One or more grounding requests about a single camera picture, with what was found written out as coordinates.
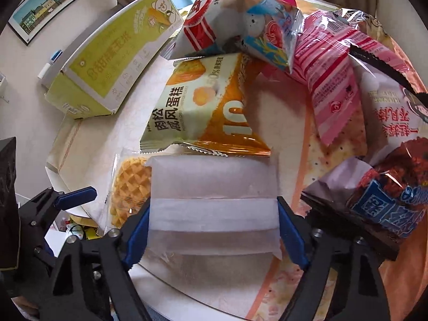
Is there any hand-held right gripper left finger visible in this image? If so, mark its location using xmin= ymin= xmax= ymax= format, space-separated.
xmin=40 ymin=199 xmax=154 ymax=321

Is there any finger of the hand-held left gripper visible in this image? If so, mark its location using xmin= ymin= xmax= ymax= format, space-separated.
xmin=31 ymin=236 xmax=62 ymax=270
xmin=18 ymin=186 xmax=98 ymax=238

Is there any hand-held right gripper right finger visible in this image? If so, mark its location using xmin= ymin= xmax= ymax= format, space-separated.
xmin=276 ymin=196 xmax=391 ymax=321

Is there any white translucent packet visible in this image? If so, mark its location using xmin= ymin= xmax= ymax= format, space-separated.
xmin=144 ymin=154 xmax=284 ymax=262

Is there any green cardboard box bear print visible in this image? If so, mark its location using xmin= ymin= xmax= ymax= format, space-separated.
xmin=42 ymin=0 xmax=188 ymax=120

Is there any pink striped snack packet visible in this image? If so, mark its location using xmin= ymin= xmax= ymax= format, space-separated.
xmin=291 ymin=10 xmax=412 ymax=146

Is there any clear waffle packet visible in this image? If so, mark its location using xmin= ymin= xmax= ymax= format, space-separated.
xmin=100 ymin=147 xmax=154 ymax=239

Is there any orange floral cloth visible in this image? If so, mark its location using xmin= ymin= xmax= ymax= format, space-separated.
xmin=246 ymin=0 xmax=428 ymax=321

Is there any dark red packet blue label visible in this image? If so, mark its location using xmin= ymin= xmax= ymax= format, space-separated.
xmin=301 ymin=137 xmax=428 ymax=262

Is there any white blue marker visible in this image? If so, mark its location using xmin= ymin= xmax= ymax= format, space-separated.
xmin=37 ymin=49 xmax=64 ymax=80

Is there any orange cake packet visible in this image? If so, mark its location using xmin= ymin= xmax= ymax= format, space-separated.
xmin=140 ymin=53 xmax=272 ymax=158

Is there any white blue red snack bag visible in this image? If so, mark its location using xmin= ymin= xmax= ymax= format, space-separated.
xmin=172 ymin=0 xmax=303 ymax=74

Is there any framed wall picture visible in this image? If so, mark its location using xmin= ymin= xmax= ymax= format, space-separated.
xmin=7 ymin=0 xmax=88 ymax=46

